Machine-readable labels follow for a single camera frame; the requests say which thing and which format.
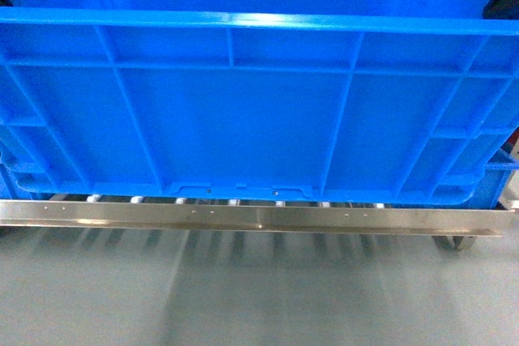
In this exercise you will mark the large blue plastic crate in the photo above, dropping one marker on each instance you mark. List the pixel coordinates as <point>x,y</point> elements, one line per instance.
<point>375,101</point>

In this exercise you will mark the steel roller flow shelf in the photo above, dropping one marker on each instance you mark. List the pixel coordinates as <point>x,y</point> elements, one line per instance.
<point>462,226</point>

